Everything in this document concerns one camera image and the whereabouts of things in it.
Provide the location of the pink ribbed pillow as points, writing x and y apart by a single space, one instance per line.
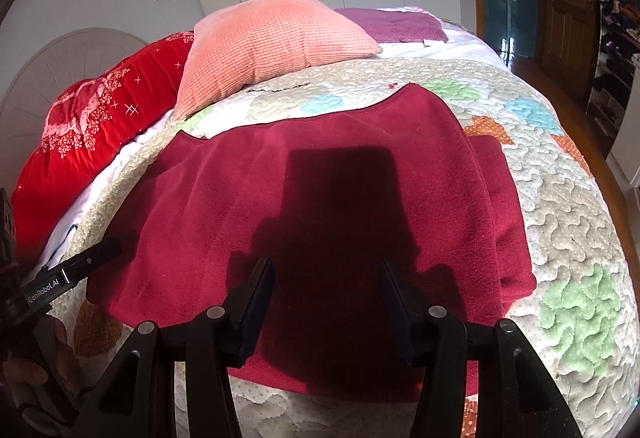
270 43

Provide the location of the dark red shirt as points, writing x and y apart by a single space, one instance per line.
325 198

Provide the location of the purple towel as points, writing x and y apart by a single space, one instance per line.
395 24

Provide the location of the patchwork quilt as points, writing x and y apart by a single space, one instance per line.
565 218

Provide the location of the brown wooden door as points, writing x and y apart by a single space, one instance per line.
565 8

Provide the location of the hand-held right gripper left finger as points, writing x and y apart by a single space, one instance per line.
257 310

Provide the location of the red floral blanket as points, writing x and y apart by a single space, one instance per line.
75 133

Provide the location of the grey round headboard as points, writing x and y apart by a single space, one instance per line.
55 68

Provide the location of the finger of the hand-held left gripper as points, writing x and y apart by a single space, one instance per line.
87 260

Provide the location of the person's left hand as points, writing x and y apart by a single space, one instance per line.
47 358

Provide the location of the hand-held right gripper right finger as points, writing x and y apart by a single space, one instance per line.
397 315

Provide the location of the cluttered white shelf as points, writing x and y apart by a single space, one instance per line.
615 58

